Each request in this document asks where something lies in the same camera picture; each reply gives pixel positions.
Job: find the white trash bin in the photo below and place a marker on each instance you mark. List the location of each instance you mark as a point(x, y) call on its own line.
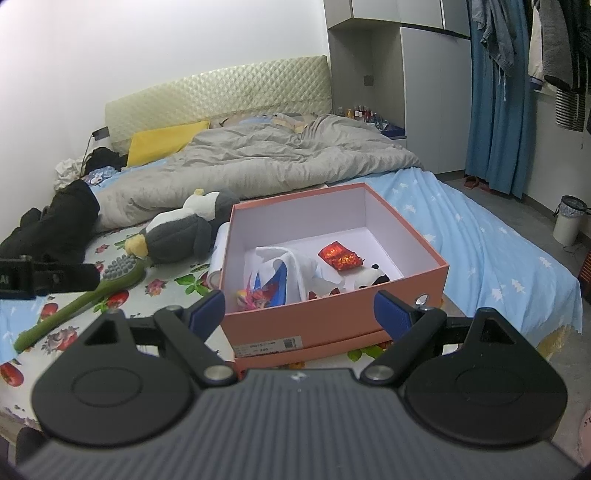
point(568, 226)

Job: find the panda plush toy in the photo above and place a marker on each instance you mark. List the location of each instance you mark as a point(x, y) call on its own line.
point(373, 276)

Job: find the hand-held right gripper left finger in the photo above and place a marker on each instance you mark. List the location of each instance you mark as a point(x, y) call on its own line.
point(207, 314)

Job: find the red slippers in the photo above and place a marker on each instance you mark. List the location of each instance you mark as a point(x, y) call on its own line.
point(475, 183)

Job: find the hanging white jacket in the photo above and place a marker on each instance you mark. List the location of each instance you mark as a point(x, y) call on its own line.
point(537, 50)

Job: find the grey duvet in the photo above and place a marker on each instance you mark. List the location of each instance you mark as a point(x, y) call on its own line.
point(258, 166)

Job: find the blue nightstand tray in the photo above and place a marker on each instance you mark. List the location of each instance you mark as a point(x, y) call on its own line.
point(392, 130)

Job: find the printed pillow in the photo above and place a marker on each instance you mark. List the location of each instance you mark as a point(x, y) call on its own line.
point(277, 121)

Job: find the yellow pillow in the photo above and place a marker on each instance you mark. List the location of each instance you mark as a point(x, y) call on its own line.
point(161, 141)

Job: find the pink feather toy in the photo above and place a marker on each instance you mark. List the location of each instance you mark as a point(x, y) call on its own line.
point(254, 297)

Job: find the cream quilted headboard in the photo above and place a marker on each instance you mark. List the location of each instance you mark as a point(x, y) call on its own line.
point(217, 90)

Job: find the crumpled white clothing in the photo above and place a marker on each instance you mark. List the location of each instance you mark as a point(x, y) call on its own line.
point(69, 173)

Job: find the row of bottles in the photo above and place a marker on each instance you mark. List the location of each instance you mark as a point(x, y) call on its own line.
point(360, 113)

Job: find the white cloth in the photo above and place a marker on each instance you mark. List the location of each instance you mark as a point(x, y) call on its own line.
point(304, 272)

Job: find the light blue bedsheet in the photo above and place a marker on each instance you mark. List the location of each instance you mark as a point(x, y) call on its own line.
point(485, 240)

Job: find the hanging dark jacket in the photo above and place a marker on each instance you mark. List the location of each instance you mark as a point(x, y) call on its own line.
point(565, 41)

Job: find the hanging striped shirt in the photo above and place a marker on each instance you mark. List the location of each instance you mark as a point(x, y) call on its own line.
point(570, 108)

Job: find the red foil packet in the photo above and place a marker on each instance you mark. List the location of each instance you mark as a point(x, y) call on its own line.
point(339, 256)

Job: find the black garment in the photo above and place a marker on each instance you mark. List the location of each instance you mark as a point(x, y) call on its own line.
point(55, 221)

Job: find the crumpled black clothing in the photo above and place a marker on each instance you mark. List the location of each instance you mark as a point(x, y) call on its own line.
point(106, 159)

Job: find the blue curtain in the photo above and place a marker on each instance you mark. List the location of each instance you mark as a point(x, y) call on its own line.
point(498, 129)

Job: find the blue patterned cloth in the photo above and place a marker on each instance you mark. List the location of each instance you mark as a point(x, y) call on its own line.
point(102, 173)

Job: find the grey penguin plush toy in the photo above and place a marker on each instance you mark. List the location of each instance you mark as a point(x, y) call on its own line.
point(180, 230)

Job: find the white spray can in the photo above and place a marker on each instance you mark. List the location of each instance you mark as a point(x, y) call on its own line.
point(217, 258)

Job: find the green plush brush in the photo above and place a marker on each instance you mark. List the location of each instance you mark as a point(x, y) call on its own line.
point(92, 295)

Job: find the pink cardboard box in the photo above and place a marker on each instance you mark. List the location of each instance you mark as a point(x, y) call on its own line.
point(341, 318)

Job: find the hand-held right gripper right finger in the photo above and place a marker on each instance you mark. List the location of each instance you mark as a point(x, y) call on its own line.
point(392, 316)

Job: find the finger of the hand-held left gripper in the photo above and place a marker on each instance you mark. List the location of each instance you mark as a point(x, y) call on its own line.
point(69, 277)

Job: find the grey wardrobe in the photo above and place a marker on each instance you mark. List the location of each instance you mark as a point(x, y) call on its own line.
point(415, 83)

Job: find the fruit printed mat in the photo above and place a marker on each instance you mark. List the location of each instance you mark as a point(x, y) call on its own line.
point(152, 286)

